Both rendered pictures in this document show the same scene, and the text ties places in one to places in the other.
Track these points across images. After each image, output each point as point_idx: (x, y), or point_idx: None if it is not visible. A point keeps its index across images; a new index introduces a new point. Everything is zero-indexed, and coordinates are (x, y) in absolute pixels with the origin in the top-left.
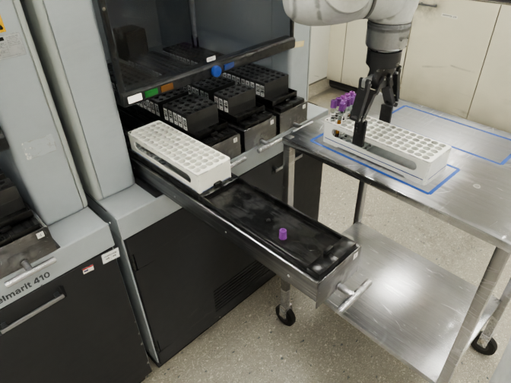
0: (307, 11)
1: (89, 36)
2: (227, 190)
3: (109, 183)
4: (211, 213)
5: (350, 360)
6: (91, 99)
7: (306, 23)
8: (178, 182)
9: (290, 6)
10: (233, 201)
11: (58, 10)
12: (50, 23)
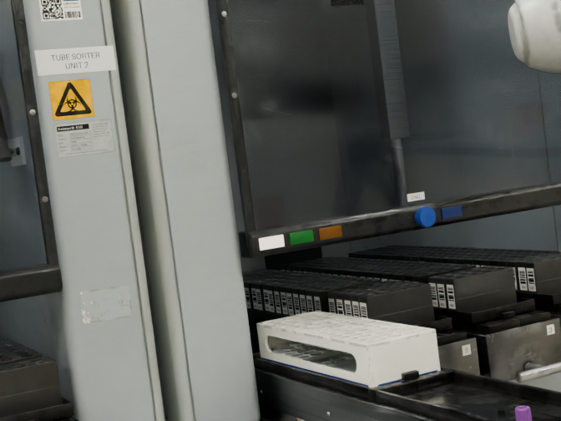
0: (546, 39)
1: (208, 135)
2: (430, 389)
3: (212, 406)
4: (388, 412)
5: None
6: (199, 238)
7: (550, 64)
8: (335, 379)
9: (517, 38)
10: (437, 399)
11: (169, 94)
12: (155, 111)
